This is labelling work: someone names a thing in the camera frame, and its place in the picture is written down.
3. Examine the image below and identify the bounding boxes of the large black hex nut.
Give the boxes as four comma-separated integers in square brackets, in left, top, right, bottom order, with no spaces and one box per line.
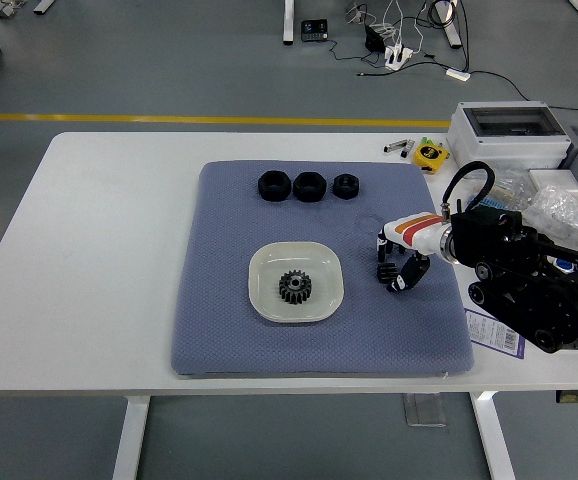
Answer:
[292,171,327,204]
[258,169,290,203]

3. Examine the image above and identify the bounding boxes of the white square plate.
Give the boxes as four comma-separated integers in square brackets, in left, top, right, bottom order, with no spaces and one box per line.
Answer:
[247,240,345,325]

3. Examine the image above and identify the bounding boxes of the black handheld device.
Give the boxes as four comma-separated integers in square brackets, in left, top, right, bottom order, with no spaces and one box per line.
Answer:
[300,18,329,43]

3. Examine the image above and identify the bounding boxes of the purple white label card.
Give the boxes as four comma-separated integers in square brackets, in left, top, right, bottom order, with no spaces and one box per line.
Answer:
[463,308,527,361]

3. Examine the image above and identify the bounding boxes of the white flat box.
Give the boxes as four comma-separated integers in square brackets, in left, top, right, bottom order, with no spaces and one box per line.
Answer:
[526,168,578,194]

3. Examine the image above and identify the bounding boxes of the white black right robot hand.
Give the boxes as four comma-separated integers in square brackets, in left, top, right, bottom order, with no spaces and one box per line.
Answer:
[375,211,451,295]

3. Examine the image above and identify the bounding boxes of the black power adapter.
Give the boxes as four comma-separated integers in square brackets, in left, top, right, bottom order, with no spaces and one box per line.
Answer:
[364,24,386,53]

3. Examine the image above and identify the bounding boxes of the large black gear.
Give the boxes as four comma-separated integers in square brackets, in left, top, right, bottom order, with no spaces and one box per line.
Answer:
[277,269,315,306]

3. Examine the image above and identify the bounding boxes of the clear bag of blue resistors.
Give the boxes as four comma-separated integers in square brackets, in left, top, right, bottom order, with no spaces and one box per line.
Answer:
[464,169,534,212]

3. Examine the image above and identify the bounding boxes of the clear bag of white parts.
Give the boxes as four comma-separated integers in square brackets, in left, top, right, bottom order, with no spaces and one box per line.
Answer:
[521,183,578,256]

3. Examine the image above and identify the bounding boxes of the long black cable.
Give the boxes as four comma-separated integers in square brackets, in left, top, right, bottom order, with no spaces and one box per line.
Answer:
[468,69,578,124]

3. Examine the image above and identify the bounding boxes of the clear plastic bracket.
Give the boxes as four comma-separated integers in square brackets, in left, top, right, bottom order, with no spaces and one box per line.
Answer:
[402,393,448,428]

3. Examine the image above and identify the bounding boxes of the white power strip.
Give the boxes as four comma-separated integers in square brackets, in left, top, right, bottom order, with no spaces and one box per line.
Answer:
[384,43,414,70]

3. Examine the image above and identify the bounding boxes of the small black hex nut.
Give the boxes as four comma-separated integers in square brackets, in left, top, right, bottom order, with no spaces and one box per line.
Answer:
[331,172,361,200]

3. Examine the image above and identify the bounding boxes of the yellow tape measure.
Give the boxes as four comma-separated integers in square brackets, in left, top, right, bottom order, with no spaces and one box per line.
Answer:
[412,143,450,175]

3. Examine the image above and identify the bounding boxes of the grey enclosure with clear lid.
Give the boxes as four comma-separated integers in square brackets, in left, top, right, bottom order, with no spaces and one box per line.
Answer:
[446,101,573,180]

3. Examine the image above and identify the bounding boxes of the blue-grey quilted mat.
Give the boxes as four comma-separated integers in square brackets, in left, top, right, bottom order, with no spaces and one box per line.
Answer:
[170,159,475,377]

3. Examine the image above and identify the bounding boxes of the white table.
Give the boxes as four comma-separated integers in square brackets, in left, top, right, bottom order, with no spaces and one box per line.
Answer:
[0,131,578,399]

